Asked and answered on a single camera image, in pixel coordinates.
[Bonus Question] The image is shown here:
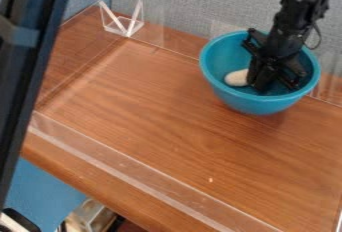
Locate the black and white object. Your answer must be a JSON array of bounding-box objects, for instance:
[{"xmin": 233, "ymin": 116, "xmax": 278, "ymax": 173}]
[{"xmin": 0, "ymin": 208, "xmax": 42, "ymax": 232}]

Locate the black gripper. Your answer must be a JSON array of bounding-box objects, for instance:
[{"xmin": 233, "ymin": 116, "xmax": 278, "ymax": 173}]
[{"xmin": 242, "ymin": 28, "xmax": 308, "ymax": 91}]

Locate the dark vertical foreground post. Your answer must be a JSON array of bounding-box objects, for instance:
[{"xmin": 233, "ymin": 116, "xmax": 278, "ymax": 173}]
[{"xmin": 0, "ymin": 0, "xmax": 68, "ymax": 211}]

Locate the brown and white toy mushroom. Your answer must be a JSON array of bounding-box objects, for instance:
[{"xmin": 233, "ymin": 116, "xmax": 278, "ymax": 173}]
[{"xmin": 225, "ymin": 69, "xmax": 249, "ymax": 87}]

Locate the black cable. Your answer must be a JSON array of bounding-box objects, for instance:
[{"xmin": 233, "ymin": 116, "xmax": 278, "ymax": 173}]
[{"xmin": 304, "ymin": 19, "xmax": 324, "ymax": 51}]

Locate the clear acrylic corner bracket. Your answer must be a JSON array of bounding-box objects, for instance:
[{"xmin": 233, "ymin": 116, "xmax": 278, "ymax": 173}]
[{"xmin": 98, "ymin": 0, "xmax": 145, "ymax": 38}]

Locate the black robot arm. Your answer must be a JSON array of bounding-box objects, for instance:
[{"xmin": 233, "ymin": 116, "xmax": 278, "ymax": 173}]
[{"xmin": 242, "ymin": 0, "xmax": 330, "ymax": 92}]

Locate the clear acrylic front barrier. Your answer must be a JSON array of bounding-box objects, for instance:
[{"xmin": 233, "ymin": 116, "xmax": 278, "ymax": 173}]
[{"xmin": 30, "ymin": 112, "xmax": 282, "ymax": 232}]

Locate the blue plastic bowl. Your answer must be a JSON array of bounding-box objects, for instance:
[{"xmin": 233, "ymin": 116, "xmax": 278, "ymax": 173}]
[{"xmin": 199, "ymin": 31, "xmax": 321, "ymax": 115}]

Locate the grey metal box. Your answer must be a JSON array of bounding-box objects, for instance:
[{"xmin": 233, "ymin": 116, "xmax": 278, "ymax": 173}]
[{"xmin": 58, "ymin": 199, "xmax": 118, "ymax": 232}]

